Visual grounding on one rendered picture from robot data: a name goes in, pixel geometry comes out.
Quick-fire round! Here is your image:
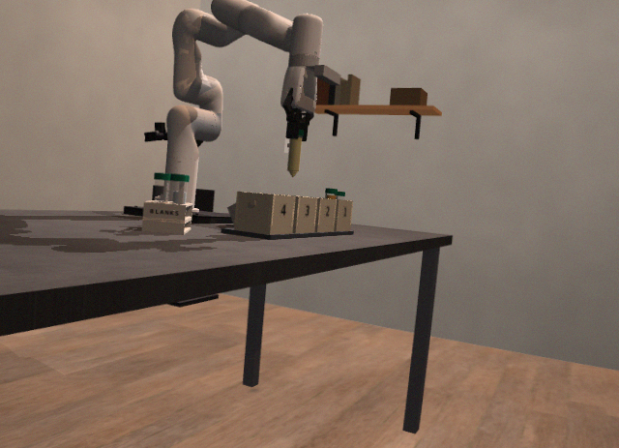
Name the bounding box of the peach tube rack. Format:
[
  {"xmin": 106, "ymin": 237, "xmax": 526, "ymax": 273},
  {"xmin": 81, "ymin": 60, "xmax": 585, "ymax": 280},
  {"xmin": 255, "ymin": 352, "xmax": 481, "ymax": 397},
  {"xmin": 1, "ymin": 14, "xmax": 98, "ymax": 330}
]
[{"xmin": 142, "ymin": 200, "xmax": 192, "ymax": 234}]

